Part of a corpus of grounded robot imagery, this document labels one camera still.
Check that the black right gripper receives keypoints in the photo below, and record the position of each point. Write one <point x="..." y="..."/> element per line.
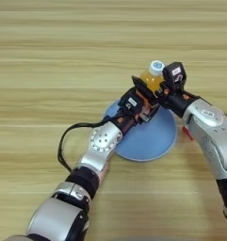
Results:
<point x="176" y="102"/>

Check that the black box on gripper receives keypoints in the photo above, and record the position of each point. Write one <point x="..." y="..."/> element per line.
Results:
<point x="175" y="75"/>
<point x="131" y="102"/>

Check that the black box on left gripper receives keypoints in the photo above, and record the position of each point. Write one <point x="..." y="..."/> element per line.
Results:
<point x="131" y="102"/>

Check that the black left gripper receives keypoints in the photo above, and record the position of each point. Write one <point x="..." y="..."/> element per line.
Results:
<point x="127" y="122"/>

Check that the orange juice bottle white cap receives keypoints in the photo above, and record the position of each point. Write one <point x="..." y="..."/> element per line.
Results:
<point x="152" y="80"/>

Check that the red cube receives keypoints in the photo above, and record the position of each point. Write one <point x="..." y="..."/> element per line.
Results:
<point x="187" y="132"/>

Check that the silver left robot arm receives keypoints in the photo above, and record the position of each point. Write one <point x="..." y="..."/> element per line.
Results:
<point x="100" y="142"/>

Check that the blue round plate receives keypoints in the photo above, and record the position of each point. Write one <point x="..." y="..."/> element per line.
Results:
<point x="149" y="141"/>

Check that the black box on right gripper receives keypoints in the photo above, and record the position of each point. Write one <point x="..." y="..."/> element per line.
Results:
<point x="175" y="75"/>

